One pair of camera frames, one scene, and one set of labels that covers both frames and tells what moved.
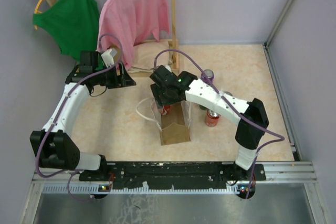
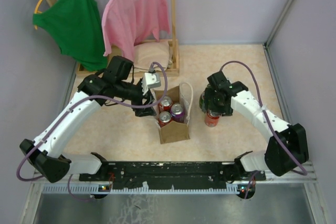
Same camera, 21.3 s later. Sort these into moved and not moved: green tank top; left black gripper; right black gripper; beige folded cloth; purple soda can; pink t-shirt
Moved: purple soda can; left black gripper; right black gripper
Not moved: beige folded cloth; pink t-shirt; green tank top
